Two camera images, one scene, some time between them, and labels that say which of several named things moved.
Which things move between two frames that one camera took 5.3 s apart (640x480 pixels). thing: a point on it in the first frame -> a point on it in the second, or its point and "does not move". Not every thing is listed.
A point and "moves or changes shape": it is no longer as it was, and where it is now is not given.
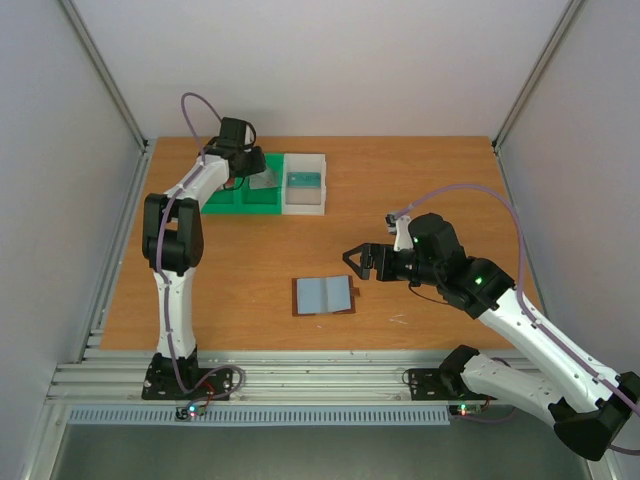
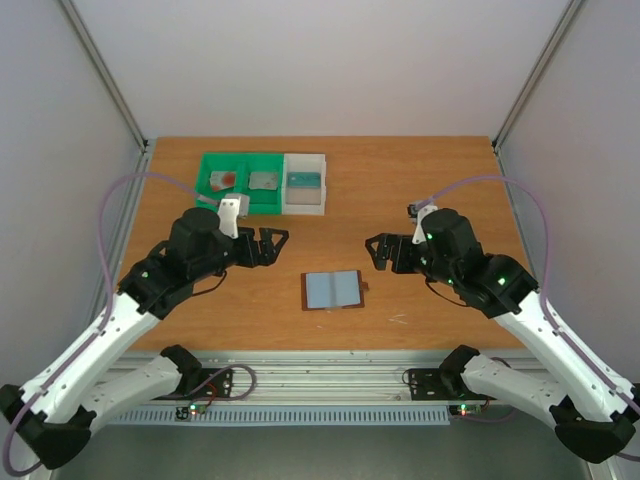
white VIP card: (264, 180) does not move
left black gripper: (260, 163) -> (268, 256)
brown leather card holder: (321, 295) moves or changes shape
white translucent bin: (304, 201) does not move
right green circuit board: (464, 409) does not move
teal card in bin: (303, 179) does not move
